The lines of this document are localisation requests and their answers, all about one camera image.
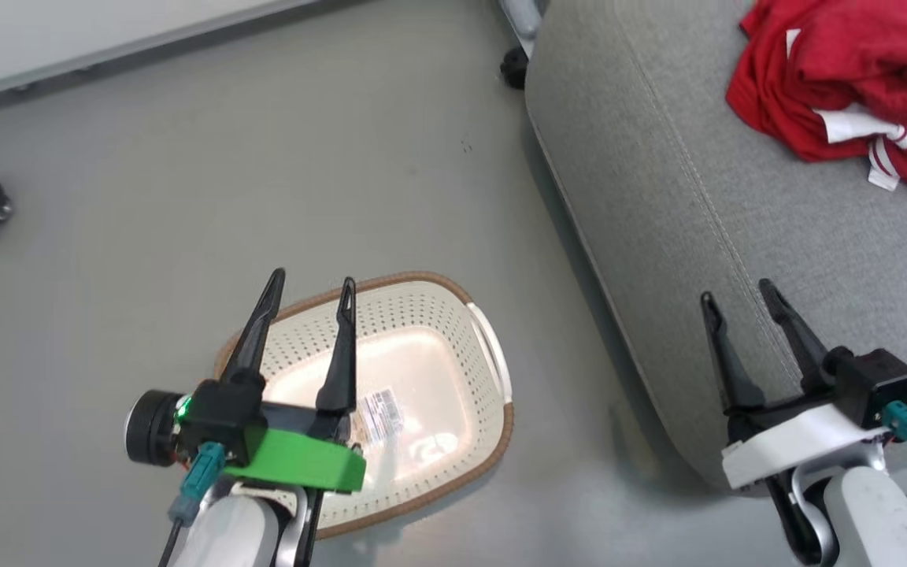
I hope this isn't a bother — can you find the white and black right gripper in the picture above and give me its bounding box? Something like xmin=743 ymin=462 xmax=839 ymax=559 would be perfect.
xmin=699 ymin=278 xmax=896 ymax=491

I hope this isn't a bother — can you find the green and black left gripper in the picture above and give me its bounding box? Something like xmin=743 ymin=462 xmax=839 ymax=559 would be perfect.
xmin=220 ymin=268 xmax=368 ymax=495

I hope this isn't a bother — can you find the cream perforated laundry basket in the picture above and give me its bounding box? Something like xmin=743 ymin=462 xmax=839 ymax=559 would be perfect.
xmin=213 ymin=271 xmax=516 ymax=541

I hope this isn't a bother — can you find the barcode sticker label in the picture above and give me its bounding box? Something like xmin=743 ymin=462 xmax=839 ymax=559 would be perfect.
xmin=354 ymin=388 xmax=409 ymax=443

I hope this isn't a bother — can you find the grey fabric sofa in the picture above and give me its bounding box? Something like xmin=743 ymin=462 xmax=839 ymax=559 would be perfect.
xmin=524 ymin=0 xmax=907 ymax=498

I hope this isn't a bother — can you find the red and white clothes pile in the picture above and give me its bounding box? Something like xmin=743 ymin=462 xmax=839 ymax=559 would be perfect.
xmin=725 ymin=0 xmax=907 ymax=164

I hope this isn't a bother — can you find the black caster with grey leg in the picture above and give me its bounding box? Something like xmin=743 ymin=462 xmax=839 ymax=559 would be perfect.
xmin=498 ymin=0 xmax=550 ymax=90

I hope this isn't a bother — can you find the teal plug left camera cable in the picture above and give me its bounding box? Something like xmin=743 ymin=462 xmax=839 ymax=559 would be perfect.
xmin=159 ymin=441 xmax=228 ymax=567

